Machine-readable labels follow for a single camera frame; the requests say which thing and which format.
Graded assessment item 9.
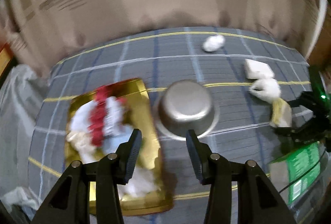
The yellow-edged white dishcloth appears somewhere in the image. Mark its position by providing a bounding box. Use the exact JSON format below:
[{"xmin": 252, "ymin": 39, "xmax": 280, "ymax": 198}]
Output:
[{"xmin": 270, "ymin": 98, "xmax": 292, "ymax": 128}]

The white sock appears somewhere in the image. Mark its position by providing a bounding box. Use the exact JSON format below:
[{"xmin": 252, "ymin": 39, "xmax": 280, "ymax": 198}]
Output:
[{"xmin": 66, "ymin": 131, "xmax": 96, "ymax": 164}]

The red and white cloth bag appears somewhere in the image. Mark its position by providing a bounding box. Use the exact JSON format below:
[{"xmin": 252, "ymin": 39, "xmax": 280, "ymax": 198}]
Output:
[{"xmin": 69, "ymin": 86, "xmax": 128, "ymax": 147}]

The light blue folded towel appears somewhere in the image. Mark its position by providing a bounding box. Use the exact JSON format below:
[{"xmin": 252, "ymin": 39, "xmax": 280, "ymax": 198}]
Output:
[{"xmin": 102, "ymin": 125, "xmax": 133, "ymax": 155}]

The gold metal tin box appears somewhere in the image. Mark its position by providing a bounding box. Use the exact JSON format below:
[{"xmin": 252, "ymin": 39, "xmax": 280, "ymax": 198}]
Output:
[{"xmin": 65, "ymin": 78, "xmax": 173, "ymax": 216}]

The steel bowl upside down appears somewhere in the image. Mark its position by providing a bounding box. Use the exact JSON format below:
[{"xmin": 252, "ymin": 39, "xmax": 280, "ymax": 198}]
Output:
[{"xmin": 153, "ymin": 79, "xmax": 220, "ymax": 141}]

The white fluffy cloth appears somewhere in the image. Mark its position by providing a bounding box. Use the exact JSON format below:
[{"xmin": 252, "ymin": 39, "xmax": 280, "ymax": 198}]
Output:
[{"xmin": 248, "ymin": 78, "xmax": 281, "ymax": 104}]

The grey plaid tablecloth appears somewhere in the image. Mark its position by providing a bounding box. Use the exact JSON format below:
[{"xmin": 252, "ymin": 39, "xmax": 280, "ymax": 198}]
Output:
[{"xmin": 27, "ymin": 26, "xmax": 321, "ymax": 224}]

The white foam block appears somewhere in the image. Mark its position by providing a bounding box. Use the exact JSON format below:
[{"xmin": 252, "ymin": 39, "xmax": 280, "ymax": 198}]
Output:
[{"xmin": 244, "ymin": 59, "xmax": 274, "ymax": 79}]

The green printed box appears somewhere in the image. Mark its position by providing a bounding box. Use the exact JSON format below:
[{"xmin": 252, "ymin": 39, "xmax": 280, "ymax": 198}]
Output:
[{"xmin": 269, "ymin": 142, "xmax": 321, "ymax": 205}]

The small white crumpled wad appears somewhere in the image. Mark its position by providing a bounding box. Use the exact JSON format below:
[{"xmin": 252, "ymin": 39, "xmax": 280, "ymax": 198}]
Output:
[{"xmin": 202, "ymin": 35, "xmax": 225, "ymax": 53}]

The translucent plastic cover sheet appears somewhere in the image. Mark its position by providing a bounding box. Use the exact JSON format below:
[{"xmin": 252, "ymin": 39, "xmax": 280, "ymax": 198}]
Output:
[{"xmin": 1, "ymin": 64, "xmax": 48, "ymax": 210}]

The beige leaf-pattern curtain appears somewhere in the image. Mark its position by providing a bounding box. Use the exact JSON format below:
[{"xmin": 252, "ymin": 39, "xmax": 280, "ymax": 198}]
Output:
[{"xmin": 1, "ymin": 0, "xmax": 328, "ymax": 76}]

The brown wooden door frame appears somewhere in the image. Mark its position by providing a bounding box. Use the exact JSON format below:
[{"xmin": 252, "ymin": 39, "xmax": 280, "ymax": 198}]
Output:
[{"xmin": 308, "ymin": 3, "xmax": 331, "ymax": 70}]

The black cable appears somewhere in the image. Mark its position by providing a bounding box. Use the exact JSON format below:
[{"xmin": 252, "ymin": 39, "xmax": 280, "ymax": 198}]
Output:
[{"xmin": 278, "ymin": 151, "xmax": 328, "ymax": 195}]

